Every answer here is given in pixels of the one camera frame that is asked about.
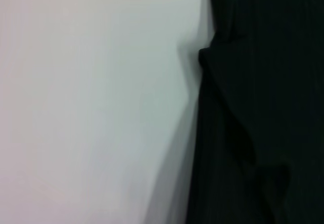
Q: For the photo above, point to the black shirt with white print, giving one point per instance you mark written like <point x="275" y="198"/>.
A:
<point x="265" y="107"/>

